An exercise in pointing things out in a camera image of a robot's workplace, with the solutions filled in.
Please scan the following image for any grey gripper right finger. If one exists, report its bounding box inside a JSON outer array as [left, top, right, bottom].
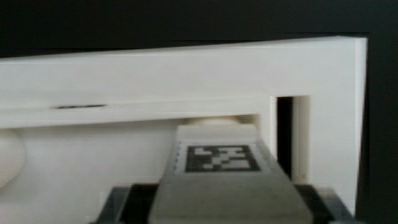
[[295, 185, 356, 224]]

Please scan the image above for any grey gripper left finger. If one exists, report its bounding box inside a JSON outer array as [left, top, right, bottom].
[[89, 184, 158, 224]]

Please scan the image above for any white leg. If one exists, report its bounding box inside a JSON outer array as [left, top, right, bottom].
[[150, 124, 313, 224]]

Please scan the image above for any white square tabletop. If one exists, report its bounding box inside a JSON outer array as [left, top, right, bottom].
[[0, 96, 274, 224]]

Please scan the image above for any white front fence bar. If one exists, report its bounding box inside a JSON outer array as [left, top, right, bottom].
[[0, 36, 368, 109]]

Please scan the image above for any white fence bar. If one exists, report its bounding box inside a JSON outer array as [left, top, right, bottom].
[[0, 36, 368, 109], [293, 38, 368, 207]]

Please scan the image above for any white right fence bar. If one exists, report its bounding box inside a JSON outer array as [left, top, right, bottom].
[[293, 38, 368, 207]]

